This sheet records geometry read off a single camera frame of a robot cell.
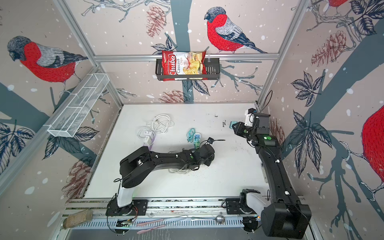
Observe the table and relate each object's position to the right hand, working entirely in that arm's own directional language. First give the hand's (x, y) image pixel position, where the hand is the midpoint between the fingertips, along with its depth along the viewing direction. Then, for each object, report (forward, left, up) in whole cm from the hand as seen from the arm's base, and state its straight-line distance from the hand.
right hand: (232, 127), depth 78 cm
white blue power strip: (+1, +19, -16) cm, 25 cm away
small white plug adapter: (0, +50, -12) cm, 51 cm away
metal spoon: (-38, +7, -21) cm, 44 cm away
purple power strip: (-2, +50, -20) cm, 54 cm away
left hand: (-8, +10, -18) cm, 22 cm away
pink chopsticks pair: (-42, +41, -22) cm, 62 cm away
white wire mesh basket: (-2, +85, +9) cm, 85 cm away
